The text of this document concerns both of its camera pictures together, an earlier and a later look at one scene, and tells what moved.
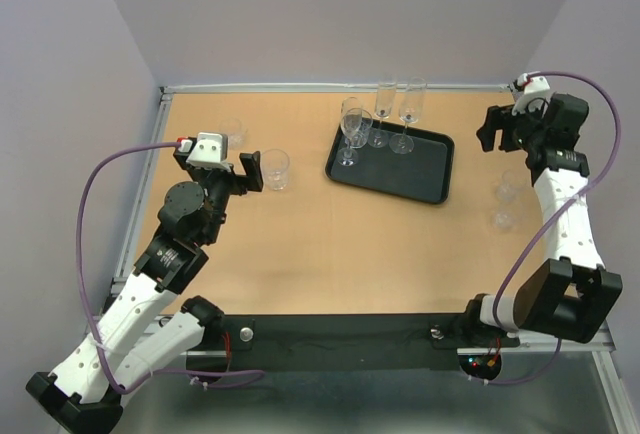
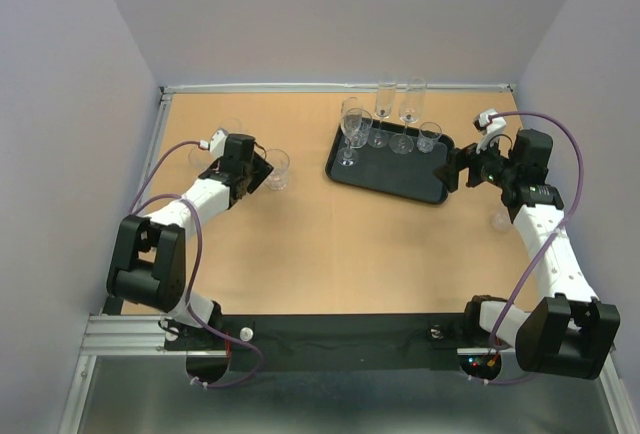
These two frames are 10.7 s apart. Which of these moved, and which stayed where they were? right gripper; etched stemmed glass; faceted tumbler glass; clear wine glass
Moved: right gripper
Stayed: etched stemmed glass; faceted tumbler glass; clear wine glass
